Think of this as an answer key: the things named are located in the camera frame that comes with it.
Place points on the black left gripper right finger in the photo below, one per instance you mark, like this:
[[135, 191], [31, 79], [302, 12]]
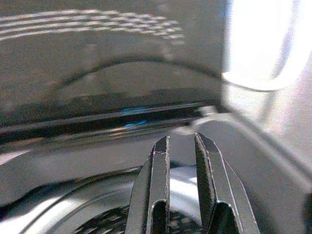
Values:
[[219, 185]]

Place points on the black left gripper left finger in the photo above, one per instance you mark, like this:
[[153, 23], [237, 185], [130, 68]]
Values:
[[158, 175]]

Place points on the grey top-load washing machine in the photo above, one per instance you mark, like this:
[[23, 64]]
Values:
[[73, 165]]

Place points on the dark tinted washer lid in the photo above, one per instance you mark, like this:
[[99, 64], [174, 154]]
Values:
[[97, 48]]

